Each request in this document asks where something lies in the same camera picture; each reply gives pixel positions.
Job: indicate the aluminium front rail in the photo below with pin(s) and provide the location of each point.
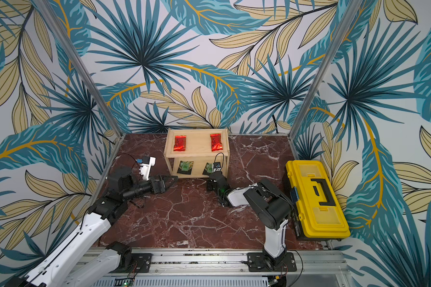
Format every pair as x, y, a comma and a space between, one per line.
314, 268

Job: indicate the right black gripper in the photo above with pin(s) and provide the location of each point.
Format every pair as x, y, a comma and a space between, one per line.
219, 183

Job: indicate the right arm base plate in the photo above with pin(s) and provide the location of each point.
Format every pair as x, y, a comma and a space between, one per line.
263, 262

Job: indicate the aluminium corner post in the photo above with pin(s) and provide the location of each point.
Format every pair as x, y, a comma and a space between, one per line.
49, 16
328, 57

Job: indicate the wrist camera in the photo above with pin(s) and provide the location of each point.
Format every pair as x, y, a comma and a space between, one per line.
217, 166
146, 164

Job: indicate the yellow black toolbox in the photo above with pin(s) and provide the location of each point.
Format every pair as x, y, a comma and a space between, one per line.
316, 214

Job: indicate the light wooden two-tier shelf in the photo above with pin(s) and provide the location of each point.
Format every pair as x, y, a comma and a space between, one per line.
198, 150

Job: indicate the right aluminium corner post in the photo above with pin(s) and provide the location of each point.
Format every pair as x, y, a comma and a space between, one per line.
328, 57

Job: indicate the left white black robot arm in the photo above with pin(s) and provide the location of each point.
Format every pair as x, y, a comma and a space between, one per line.
56, 270

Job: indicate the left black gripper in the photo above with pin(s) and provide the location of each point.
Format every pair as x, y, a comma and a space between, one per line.
161, 188

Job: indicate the green tea bag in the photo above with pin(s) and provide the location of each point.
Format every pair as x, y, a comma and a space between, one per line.
185, 167
208, 169

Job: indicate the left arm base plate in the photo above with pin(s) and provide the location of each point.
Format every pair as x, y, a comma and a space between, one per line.
134, 263

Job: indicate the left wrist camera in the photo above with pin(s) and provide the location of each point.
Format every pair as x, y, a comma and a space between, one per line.
146, 164

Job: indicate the left aluminium corner post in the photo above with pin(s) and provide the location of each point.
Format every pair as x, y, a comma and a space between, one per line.
49, 16

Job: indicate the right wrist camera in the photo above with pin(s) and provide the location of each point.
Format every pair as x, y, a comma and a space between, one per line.
217, 166

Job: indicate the red tea bag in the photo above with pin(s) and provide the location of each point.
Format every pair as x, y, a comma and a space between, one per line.
179, 143
216, 142

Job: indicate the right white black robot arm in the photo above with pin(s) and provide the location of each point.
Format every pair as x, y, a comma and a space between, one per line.
271, 206

